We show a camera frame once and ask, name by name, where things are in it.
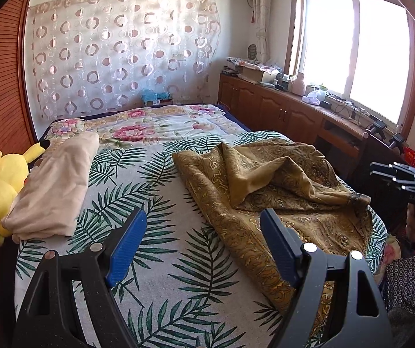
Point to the floral bed blanket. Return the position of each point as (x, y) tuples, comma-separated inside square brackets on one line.
[(237, 118)]

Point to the patterned window curtain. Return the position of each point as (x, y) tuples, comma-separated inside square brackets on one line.
[(261, 14)]

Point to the black clamp mount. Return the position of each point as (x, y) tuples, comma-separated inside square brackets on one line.
[(397, 140), (377, 128)]

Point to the dark dotted fabric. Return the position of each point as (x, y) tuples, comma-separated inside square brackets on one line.
[(405, 279)]

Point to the pink bottle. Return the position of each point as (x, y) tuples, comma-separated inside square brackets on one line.
[(298, 85)]

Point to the floral printed box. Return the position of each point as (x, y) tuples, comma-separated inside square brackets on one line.
[(240, 61)]

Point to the golden patterned shirt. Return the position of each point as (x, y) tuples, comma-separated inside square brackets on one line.
[(265, 174)]

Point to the wooden slatted wardrobe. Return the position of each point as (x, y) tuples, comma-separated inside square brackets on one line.
[(4, 79)]

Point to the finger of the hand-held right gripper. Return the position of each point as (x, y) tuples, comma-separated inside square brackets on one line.
[(396, 183), (392, 167)]

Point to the white plastic bag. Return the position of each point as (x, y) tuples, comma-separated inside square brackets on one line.
[(314, 98)]

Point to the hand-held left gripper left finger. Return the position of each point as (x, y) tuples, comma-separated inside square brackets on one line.
[(127, 246)]

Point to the bed with leaf-print sheet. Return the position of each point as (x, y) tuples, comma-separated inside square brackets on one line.
[(156, 195)]

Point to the blue plastic packaging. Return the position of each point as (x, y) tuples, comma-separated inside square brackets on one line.
[(156, 97)]

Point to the dark oval wall device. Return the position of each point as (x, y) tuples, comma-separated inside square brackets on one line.
[(252, 51)]

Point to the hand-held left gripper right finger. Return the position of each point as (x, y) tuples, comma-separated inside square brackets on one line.
[(280, 250)]

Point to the wooden framed window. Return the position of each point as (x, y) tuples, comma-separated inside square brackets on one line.
[(338, 43)]

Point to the beige folded cloth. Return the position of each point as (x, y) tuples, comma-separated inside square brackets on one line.
[(58, 181)]

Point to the open cardboard box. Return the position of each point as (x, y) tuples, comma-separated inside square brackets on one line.
[(260, 75)]

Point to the wooden low cabinet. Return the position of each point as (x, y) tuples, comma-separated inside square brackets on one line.
[(265, 105)]

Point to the sheer circle pattern curtain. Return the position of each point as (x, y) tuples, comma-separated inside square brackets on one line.
[(120, 43)]

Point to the red round object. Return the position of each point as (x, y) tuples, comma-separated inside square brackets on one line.
[(413, 157)]

